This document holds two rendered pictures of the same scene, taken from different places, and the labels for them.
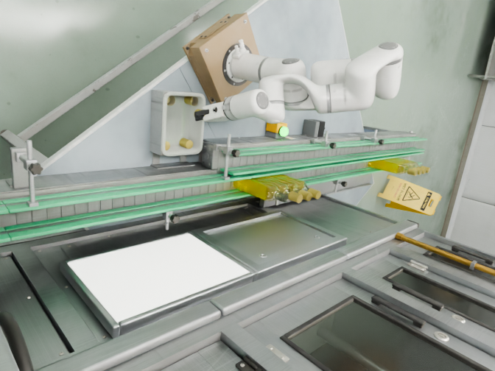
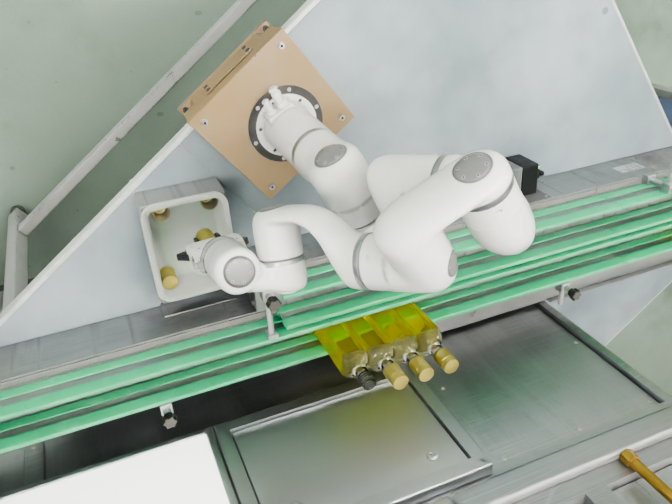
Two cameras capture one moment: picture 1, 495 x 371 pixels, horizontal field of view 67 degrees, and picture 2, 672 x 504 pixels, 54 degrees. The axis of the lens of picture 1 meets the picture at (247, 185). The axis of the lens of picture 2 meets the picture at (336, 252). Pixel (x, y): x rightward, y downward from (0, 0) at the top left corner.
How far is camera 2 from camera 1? 76 cm
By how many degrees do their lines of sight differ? 25
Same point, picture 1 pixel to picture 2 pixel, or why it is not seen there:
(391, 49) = (471, 182)
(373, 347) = not seen: outside the picture
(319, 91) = (340, 256)
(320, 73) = (377, 190)
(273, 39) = (387, 31)
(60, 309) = not seen: outside the picture
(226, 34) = (243, 82)
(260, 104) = (233, 280)
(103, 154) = (73, 305)
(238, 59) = (271, 124)
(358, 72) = (386, 244)
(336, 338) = not seen: outside the picture
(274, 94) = (271, 250)
